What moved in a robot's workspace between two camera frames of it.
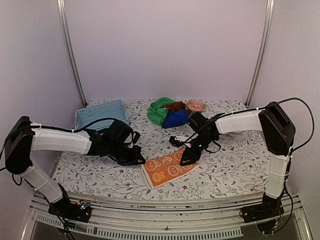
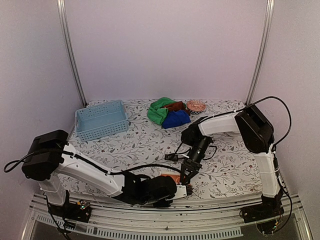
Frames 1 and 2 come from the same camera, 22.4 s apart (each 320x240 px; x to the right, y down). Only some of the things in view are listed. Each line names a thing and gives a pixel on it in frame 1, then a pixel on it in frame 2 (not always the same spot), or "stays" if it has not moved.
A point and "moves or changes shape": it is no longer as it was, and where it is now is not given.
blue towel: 176,118 stays
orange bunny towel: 159,170 moves or changes shape
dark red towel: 177,106 stays
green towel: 156,112 stays
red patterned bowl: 196,106 stays
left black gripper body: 115,146 -> 145,200
